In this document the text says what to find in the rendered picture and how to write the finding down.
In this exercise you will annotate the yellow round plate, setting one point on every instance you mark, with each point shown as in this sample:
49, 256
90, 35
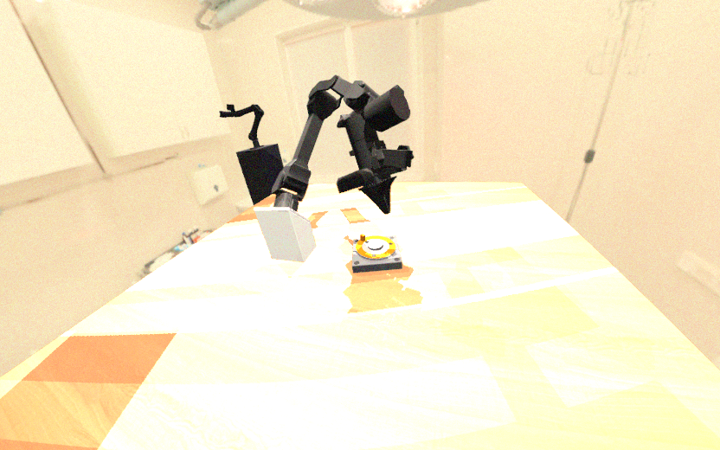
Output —
383, 254

